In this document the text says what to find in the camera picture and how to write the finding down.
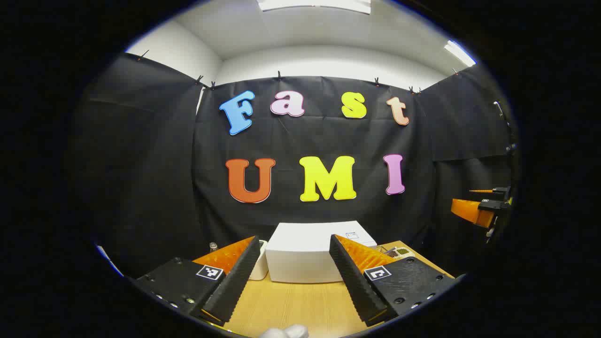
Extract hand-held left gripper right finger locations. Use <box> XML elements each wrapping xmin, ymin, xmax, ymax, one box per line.
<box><xmin>329</xmin><ymin>234</ymin><xmax>457</xmax><ymax>328</ymax></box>

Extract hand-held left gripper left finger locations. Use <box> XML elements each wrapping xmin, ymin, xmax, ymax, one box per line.
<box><xmin>133</xmin><ymin>235</ymin><xmax>262</xmax><ymax>324</ymax></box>

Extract white microwave oven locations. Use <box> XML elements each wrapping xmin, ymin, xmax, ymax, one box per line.
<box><xmin>265</xmin><ymin>221</ymin><xmax>378</xmax><ymax>284</ymax></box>

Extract white plastic jug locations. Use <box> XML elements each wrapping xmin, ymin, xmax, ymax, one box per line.
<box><xmin>248</xmin><ymin>239</ymin><xmax>269</xmax><ymax>281</ymax></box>

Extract white compartment tray with beans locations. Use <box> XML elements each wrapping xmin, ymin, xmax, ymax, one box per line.
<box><xmin>385</xmin><ymin>246</ymin><xmax>416</xmax><ymax>261</ymax></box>

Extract black backdrop cloth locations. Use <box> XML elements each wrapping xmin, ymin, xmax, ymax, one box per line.
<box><xmin>70</xmin><ymin>51</ymin><xmax>517</xmax><ymax>278</ymax></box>

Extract ceiling light panel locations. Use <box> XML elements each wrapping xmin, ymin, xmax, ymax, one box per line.
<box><xmin>444</xmin><ymin>40</ymin><xmax>478</xmax><ymax>68</ymax></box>
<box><xmin>257</xmin><ymin>0</ymin><xmax>372</xmax><ymax>15</ymax></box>

